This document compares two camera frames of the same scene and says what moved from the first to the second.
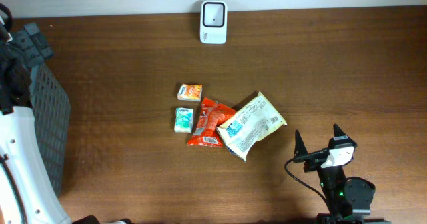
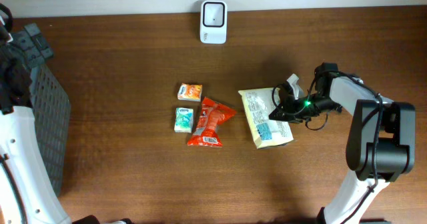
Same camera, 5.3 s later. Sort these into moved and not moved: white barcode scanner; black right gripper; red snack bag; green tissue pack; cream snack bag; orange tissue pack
Moved: cream snack bag; black right gripper
Not moved: red snack bag; green tissue pack; white barcode scanner; orange tissue pack
